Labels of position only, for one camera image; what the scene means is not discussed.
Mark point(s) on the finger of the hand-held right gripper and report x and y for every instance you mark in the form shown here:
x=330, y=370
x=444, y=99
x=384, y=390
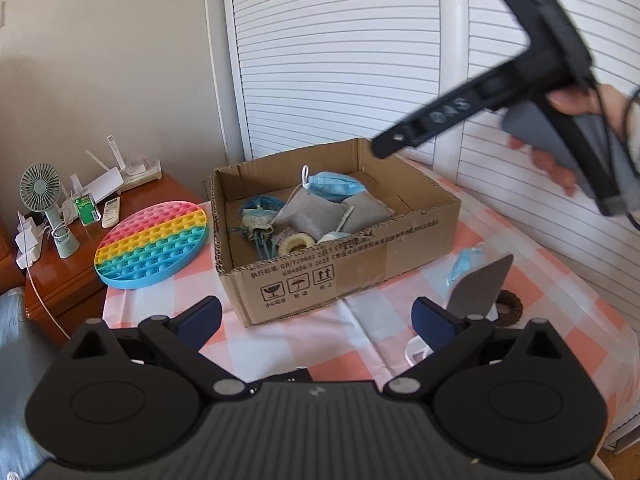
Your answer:
x=440, y=117

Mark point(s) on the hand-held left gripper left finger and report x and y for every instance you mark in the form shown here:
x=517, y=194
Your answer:
x=202, y=320

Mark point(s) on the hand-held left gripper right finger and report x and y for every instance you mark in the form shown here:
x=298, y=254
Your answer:
x=434, y=322

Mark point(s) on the brown cardboard box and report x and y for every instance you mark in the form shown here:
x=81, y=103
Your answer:
x=360, y=265

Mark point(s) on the aqua crocheted pouch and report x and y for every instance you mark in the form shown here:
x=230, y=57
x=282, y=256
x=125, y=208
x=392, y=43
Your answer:
x=255, y=224

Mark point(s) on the grey fabric sachet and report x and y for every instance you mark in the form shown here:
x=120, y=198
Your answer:
x=305, y=212
x=367, y=212

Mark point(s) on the person's right hand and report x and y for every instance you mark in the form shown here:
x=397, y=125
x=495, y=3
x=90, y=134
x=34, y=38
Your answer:
x=615, y=110

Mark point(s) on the light blue face mask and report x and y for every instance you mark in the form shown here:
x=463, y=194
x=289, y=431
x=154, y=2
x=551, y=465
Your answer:
x=462, y=265

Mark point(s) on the brown woven scrunchie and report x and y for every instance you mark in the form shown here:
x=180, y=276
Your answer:
x=511, y=305

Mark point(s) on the rainbow pop bubble toy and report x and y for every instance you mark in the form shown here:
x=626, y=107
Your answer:
x=150, y=245

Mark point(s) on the white louvered closet door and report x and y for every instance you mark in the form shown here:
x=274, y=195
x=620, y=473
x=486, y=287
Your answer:
x=500, y=195
x=340, y=60

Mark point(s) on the pink checkered tablecloth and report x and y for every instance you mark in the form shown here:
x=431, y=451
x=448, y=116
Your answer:
x=550, y=320

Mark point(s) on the wooden nightstand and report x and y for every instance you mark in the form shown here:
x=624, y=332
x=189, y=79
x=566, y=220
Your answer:
x=75, y=280

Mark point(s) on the white remote control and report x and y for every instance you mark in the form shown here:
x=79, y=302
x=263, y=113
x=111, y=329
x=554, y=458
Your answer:
x=111, y=211

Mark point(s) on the beige power strip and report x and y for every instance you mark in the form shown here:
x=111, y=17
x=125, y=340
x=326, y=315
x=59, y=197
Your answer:
x=142, y=172

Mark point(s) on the green hand sanitizer bottle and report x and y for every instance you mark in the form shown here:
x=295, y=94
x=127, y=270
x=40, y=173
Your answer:
x=85, y=209

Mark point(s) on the white router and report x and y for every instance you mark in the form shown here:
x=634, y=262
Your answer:
x=107, y=180

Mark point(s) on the blue grey bedding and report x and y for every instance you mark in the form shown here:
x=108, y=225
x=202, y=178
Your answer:
x=20, y=360

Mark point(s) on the white charger block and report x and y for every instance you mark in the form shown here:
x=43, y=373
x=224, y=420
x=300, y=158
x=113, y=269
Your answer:
x=27, y=245

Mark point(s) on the green mini desk fan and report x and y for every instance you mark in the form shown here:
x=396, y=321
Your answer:
x=42, y=187

